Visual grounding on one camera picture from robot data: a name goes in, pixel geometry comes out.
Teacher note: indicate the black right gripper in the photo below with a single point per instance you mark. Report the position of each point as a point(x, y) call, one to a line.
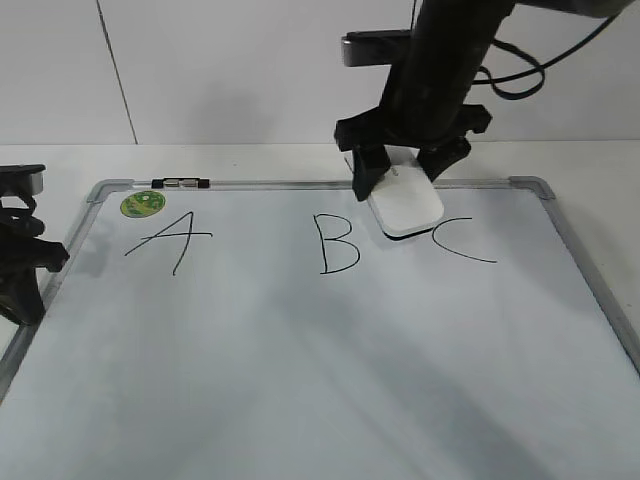
point(368, 132)

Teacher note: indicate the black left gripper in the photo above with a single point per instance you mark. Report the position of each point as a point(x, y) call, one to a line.
point(23, 254)

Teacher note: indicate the white board eraser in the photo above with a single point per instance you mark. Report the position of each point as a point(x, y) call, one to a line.
point(405, 202)

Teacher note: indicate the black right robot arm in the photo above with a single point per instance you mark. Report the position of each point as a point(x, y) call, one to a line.
point(433, 65)

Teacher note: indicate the round green magnet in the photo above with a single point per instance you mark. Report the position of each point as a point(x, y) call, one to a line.
point(142, 204)

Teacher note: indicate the black and clear marker pen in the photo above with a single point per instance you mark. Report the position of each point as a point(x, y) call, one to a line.
point(190, 183)

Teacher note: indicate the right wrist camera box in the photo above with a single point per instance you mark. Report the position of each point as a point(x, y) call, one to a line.
point(374, 48)

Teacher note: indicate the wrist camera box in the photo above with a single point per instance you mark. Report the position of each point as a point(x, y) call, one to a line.
point(17, 180)
point(374, 48)

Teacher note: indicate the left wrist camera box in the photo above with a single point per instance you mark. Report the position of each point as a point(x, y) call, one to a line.
point(17, 180)

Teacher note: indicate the white board with grey frame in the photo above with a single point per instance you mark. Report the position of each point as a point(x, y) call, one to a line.
point(272, 331)

